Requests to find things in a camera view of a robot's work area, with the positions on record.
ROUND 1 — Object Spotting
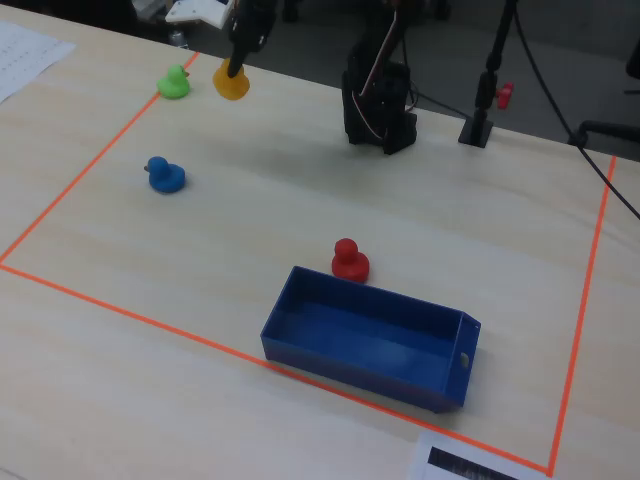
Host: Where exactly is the orange tape strip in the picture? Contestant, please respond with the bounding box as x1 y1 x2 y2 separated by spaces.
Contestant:
0 50 201 265
547 154 617 476
0 263 553 475

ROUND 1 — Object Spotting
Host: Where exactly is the blue rubber duck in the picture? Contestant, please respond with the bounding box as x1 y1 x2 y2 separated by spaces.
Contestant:
145 155 187 195

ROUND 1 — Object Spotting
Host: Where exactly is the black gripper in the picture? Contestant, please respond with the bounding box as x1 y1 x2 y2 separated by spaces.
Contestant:
226 0 278 79

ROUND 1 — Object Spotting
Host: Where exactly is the green rubber duck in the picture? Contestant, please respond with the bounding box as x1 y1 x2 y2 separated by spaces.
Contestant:
156 64 192 101

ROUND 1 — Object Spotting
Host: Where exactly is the white red servo cable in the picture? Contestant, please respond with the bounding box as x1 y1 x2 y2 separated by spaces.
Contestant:
352 4 401 144

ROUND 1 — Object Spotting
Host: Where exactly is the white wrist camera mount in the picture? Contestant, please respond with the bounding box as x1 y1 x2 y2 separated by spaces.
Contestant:
164 0 238 29

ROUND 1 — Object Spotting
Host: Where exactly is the long black stand cable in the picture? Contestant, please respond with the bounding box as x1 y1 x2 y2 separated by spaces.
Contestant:
513 0 640 221

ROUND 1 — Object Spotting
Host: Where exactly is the paper with black bar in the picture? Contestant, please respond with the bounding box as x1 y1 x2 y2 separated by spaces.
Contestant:
407 429 551 480

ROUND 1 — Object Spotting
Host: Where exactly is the black chair armrest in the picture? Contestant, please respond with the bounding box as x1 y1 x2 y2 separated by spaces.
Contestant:
571 119 640 149

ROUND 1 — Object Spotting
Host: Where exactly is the yellow rubber duck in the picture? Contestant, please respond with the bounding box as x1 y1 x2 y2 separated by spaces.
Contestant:
212 56 251 102

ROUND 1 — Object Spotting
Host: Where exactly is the red rubber duck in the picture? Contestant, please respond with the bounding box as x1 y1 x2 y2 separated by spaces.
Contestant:
331 238 371 283

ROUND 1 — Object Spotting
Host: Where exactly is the black camera stand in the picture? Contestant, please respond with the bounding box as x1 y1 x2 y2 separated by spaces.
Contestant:
458 0 521 148

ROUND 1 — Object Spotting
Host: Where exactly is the thin black power cable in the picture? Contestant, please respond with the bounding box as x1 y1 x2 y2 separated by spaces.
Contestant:
412 92 474 121

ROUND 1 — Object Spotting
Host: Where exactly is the blue plastic box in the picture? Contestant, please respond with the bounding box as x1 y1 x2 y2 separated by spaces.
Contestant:
259 265 482 415

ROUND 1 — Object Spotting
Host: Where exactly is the white printed paper sheet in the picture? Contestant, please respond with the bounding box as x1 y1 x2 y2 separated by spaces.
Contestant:
0 20 77 104

